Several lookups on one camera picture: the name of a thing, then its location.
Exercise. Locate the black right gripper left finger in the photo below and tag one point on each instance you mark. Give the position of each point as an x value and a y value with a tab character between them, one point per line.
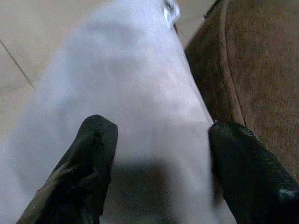
79	168

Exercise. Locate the white pillow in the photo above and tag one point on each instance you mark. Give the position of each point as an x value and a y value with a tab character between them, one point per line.
121	93

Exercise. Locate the brown fabric sofa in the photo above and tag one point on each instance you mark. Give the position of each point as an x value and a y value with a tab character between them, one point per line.
254	70

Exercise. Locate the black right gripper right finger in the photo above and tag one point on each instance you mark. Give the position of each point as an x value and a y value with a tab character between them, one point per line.
247	172

